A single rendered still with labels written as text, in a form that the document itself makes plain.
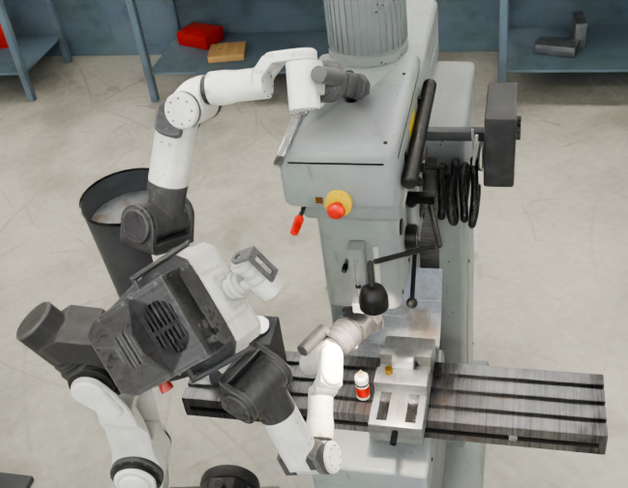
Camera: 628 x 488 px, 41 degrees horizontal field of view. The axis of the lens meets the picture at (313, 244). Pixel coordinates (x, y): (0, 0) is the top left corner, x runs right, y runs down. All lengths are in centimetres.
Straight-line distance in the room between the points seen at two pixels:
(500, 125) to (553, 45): 370
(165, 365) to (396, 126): 71
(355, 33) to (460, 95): 66
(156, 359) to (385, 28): 93
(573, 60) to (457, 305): 330
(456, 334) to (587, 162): 253
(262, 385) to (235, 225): 301
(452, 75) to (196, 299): 129
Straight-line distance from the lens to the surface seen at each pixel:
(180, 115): 178
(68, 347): 203
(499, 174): 225
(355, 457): 248
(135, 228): 187
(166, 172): 185
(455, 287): 273
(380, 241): 205
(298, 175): 181
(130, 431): 223
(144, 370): 187
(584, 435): 245
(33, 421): 408
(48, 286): 480
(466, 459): 328
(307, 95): 169
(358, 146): 176
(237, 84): 174
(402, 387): 241
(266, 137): 563
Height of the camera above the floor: 281
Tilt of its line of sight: 38 degrees down
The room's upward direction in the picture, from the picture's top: 8 degrees counter-clockwise
